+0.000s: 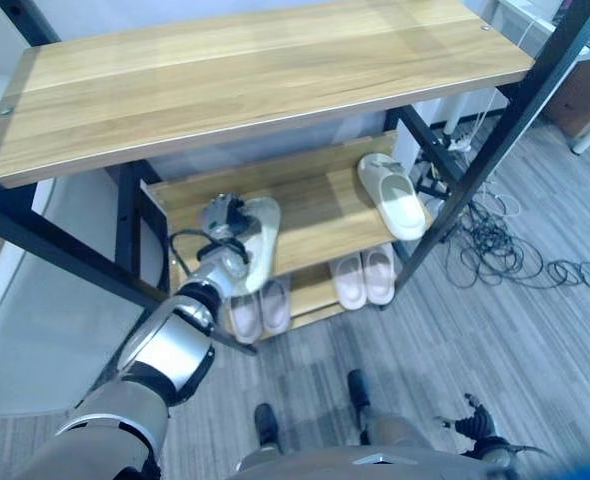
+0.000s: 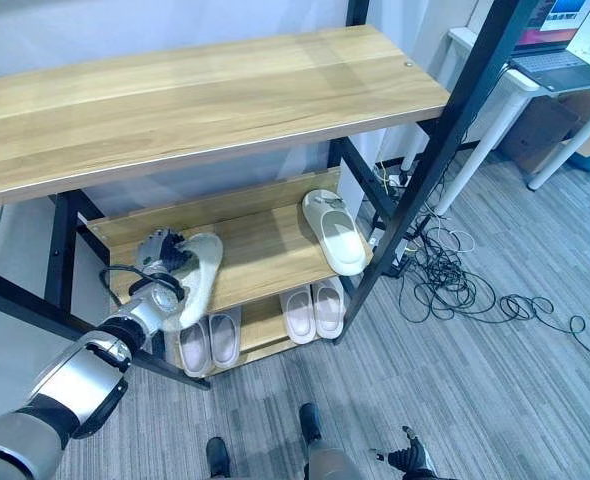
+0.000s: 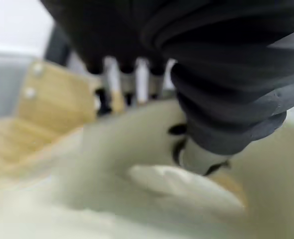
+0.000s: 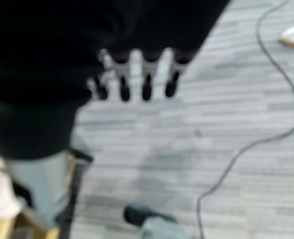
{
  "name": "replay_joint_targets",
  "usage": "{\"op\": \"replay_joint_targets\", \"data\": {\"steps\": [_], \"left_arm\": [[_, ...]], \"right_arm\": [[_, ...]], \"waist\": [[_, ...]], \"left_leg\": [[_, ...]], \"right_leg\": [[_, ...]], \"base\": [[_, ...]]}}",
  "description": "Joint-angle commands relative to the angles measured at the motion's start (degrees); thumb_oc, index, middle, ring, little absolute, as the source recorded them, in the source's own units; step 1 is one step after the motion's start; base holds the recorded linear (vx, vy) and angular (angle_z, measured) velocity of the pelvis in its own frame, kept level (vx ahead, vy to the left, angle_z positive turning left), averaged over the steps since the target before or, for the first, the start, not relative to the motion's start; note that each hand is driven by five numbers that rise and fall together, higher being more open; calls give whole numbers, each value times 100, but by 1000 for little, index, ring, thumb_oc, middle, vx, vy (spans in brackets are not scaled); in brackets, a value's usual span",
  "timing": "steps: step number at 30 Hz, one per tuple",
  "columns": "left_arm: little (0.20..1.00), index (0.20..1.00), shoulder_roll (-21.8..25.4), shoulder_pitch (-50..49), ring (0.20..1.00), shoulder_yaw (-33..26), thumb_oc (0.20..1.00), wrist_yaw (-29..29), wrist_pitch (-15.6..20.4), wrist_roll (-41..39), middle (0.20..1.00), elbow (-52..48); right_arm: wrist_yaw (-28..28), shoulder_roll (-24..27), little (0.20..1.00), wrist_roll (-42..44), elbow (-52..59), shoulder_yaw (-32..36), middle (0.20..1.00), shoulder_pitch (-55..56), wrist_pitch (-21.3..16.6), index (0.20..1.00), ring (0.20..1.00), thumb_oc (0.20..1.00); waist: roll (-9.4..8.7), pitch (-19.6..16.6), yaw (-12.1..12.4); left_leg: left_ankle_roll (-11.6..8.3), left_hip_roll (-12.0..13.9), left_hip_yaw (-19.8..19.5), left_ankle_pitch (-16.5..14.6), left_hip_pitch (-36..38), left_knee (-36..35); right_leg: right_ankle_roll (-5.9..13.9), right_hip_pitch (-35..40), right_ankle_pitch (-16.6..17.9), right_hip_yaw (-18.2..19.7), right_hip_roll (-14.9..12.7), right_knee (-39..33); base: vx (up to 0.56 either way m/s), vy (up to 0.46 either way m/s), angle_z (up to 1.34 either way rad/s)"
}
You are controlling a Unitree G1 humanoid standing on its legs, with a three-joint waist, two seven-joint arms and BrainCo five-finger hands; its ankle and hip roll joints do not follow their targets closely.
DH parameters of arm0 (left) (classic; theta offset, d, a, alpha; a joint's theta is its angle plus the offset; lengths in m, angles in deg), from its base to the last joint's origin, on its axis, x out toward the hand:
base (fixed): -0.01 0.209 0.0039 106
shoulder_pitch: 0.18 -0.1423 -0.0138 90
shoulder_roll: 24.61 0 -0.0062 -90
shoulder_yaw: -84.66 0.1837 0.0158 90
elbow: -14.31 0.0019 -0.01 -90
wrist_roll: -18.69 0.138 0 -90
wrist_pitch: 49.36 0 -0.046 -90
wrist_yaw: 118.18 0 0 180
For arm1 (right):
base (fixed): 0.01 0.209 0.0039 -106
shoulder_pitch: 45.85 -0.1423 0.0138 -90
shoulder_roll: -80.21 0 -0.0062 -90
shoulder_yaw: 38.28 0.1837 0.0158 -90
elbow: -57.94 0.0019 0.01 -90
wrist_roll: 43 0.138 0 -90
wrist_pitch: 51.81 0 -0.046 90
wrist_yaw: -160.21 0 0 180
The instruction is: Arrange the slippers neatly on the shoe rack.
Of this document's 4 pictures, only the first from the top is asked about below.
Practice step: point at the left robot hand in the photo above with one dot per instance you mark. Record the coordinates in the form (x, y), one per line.
(222, 217)

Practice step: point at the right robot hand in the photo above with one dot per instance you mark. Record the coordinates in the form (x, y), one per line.
(477, 422)

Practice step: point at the cream slipper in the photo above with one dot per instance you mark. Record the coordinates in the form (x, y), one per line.
(395, 197)
(265, 235)

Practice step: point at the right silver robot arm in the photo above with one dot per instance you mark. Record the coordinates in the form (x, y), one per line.
(500, 457)

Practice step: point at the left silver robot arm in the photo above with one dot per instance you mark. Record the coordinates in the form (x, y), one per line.
(170, 350)

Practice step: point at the silver robot body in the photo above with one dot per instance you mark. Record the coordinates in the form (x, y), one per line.
(390, 435)

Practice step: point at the wooden shelf board with rim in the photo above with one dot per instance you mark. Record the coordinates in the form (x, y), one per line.
(320, 210)

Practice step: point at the pink slipper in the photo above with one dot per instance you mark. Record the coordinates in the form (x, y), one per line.
(246, 317)
(275, 307)
(350, 280)
(379, 272)

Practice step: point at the low wooden shelf board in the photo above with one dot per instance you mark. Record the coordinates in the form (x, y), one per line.
(310, 295)

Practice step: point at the dark right robot foot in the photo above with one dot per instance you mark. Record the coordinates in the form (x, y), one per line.
(359, 390)

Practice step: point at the dark robot foot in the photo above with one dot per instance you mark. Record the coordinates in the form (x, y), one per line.
(359, 390)
(267, 422)

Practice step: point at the large wooden shelf board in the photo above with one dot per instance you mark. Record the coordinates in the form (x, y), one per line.
(235, 85)

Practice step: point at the dark left robot foot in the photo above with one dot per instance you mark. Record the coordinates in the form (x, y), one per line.
(267, 422)

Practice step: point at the white power strip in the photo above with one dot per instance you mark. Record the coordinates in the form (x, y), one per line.
(459, 145)

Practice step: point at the white table leg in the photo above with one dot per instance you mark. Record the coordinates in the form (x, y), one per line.
(456, 112)

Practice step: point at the brown wooden cabinet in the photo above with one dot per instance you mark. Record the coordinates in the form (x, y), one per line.
(582, 97)

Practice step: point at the black metal rack frame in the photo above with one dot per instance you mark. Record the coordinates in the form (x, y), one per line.
(522, 112)

